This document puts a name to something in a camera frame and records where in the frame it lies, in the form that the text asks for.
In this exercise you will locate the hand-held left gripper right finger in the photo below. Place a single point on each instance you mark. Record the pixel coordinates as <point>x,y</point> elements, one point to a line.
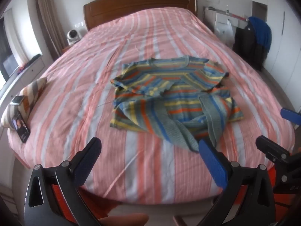
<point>211,160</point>

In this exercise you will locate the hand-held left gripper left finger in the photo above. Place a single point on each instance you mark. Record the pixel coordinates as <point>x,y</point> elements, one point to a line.
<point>85,157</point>

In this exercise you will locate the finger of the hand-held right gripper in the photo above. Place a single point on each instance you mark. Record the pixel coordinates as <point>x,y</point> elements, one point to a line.
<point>290,115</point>
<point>270,146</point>

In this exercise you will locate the striped knit sweater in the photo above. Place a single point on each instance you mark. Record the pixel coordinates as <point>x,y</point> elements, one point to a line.
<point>178,98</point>

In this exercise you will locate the white wardrobe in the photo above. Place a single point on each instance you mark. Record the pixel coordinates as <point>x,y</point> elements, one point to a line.
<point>287,51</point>

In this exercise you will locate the black smartphone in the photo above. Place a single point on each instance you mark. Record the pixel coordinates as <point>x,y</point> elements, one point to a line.
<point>20,127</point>

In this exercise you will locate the person's bare knee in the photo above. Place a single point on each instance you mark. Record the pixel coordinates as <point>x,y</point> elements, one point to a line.
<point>124,220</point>

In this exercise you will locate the black jacket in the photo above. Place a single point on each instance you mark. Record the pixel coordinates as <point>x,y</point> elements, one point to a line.
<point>247,44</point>

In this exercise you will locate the zigzag patterned pillow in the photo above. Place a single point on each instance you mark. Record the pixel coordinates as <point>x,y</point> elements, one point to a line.
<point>33,91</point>

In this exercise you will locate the blue cloth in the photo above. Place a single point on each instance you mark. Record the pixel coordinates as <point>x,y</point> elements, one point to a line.
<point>263,33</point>

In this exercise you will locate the small grey device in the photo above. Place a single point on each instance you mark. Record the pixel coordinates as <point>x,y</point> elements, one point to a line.
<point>17,100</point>

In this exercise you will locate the grey windowsill cabinet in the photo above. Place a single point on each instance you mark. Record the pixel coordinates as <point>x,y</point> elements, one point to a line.
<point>33,67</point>

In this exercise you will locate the white plastic bag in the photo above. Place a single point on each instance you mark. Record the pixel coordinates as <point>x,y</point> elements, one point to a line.
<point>223,33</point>

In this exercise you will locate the white desk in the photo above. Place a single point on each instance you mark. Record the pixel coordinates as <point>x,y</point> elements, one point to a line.
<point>222,18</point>

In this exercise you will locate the small white fan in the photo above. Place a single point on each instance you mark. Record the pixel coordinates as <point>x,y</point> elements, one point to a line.
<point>73,37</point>

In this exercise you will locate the clear plastic bottle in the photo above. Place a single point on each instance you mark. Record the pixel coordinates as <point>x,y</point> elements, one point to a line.
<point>227,9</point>

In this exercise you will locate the pink striped bedspread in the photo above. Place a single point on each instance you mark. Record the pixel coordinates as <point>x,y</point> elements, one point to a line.
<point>164,40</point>

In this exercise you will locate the window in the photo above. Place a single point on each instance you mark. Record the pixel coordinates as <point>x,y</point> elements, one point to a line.
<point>9,51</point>

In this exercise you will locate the beige curtain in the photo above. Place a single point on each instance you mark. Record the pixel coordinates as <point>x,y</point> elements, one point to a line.
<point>49,16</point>

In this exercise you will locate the brown wooden headboard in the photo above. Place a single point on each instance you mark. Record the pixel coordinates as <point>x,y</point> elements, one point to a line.
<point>141,2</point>

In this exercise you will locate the white wall socket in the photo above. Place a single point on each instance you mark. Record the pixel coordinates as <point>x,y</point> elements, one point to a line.
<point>80,25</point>

